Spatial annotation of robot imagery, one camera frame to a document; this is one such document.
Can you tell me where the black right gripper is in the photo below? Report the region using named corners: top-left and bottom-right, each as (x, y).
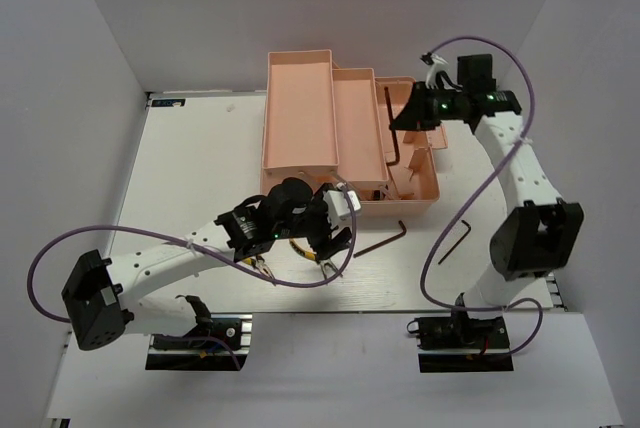
top-left (389, 81), bottom-right (468, 132)

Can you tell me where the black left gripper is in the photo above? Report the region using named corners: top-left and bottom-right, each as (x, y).
top-left (274, 182), bottom-right (352, 260)

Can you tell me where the brown hex key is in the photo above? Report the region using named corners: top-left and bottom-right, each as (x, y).
top-left (353, 220), bottom-right (407, 258)
top-left (383, 86), bottom-right (400, 167)
top-left (438, 219), bottom-right (472, 265)

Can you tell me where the pink plastic toolbox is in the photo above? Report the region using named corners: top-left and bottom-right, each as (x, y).
top-left (260, 49), bottom-right (448, 218)

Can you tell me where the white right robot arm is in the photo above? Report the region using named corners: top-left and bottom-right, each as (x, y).
top-left (390, 54), bottom-right (584, 347)

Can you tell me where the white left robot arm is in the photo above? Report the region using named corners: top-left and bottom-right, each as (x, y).
top-left (61, 178), bottom-right (361, 351)

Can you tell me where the yellow pliers right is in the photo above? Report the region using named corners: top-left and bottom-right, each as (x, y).
top-left (289, 239), bottom-right (339, 279)

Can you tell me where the yellow needle-nose pliers left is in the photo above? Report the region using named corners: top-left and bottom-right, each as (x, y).
top-left (243, 255), bottom-right (275, 286)

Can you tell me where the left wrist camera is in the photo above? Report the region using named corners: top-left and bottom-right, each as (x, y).
top-left (322, 183), bottom-right (362, 226)

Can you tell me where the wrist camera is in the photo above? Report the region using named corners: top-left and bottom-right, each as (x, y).
top-left (322, 183), bottom-right (362, 226)
top-left (420, 52), bottom-right (448, 88)

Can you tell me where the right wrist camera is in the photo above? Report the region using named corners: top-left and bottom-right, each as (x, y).
top-left (420, 52), bottom-right (448, 88)

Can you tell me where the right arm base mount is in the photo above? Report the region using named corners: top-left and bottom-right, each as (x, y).
top-left (406, 312), bottom-right (514, 374)

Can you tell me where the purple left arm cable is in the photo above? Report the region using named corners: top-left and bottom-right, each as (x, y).
top-left (27, 187), bottom-right (358, 369)

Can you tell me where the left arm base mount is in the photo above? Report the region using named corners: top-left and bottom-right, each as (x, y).
top-left (145, 314), bottom-right (253, 372)

